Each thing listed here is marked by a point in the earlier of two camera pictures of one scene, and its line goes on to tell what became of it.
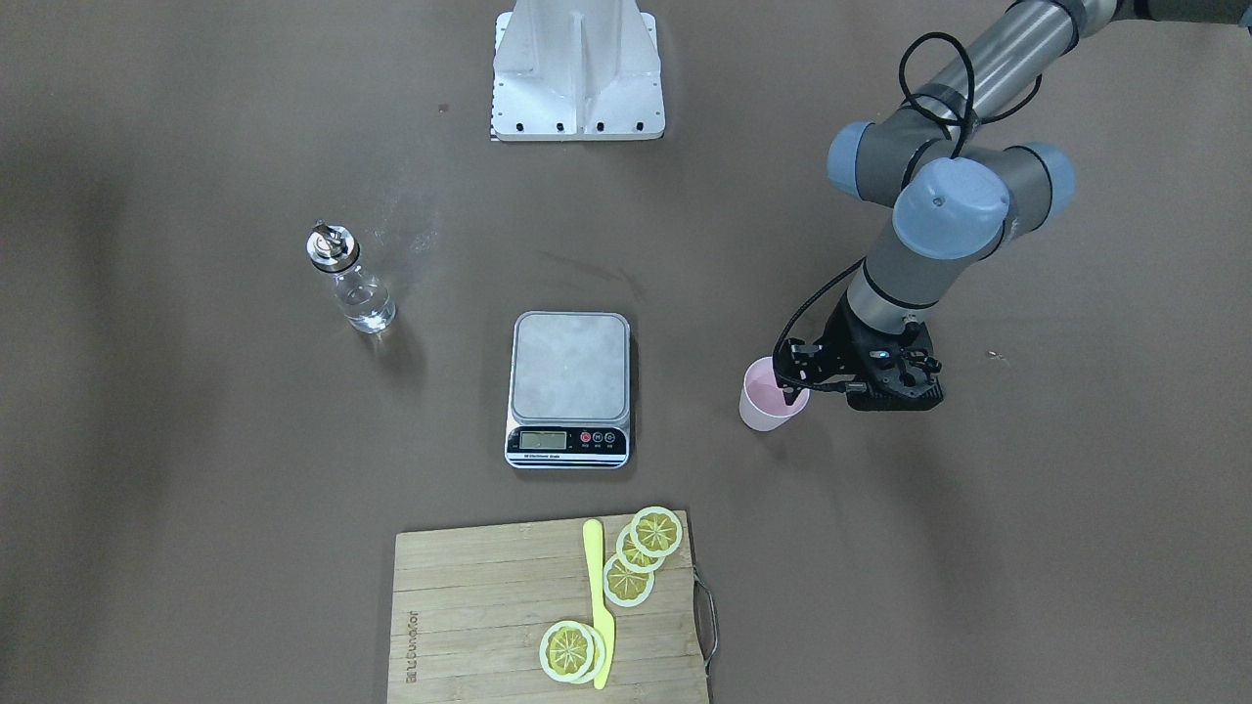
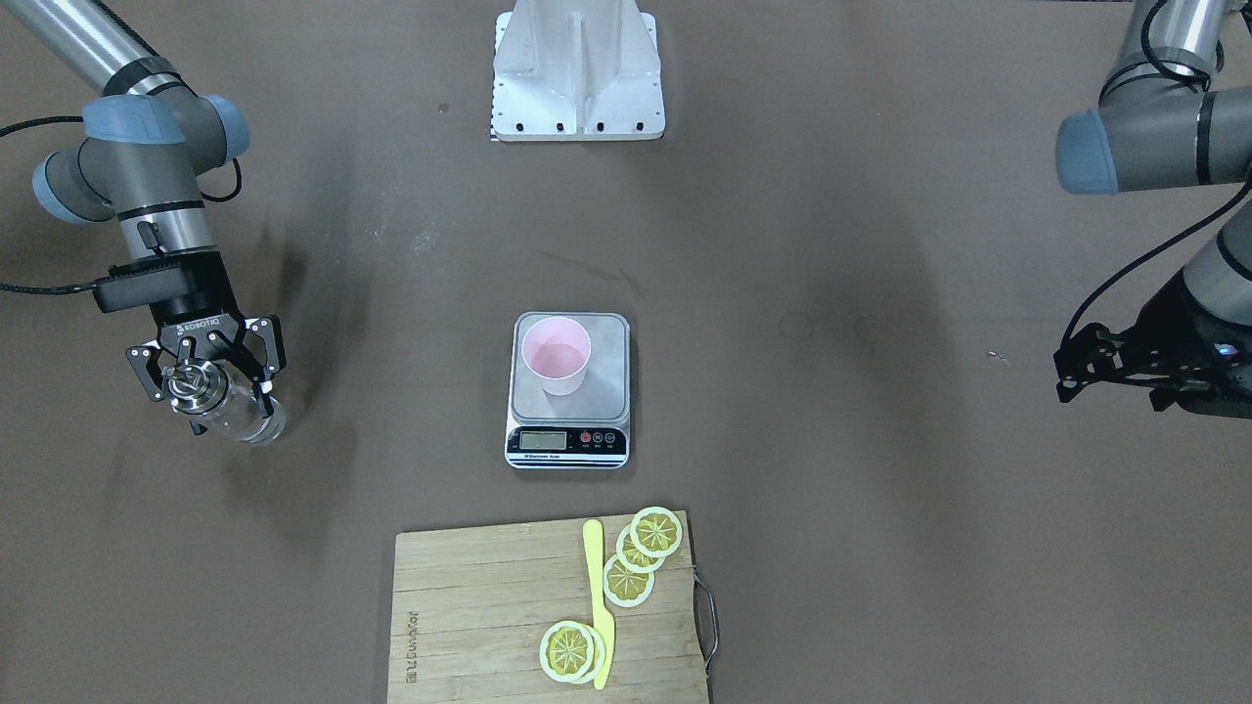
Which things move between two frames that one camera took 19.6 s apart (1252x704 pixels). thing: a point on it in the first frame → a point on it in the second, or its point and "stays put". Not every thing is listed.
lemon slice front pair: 566,650 stays put
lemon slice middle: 631,555 stays put
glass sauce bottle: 368,305 → 205,389
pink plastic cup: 762,403 → 557,349
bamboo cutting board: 470,608 stays put
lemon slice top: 655,531 stays put
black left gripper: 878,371 → 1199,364
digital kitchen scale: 569,390 stays put
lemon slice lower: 625,587 stays put
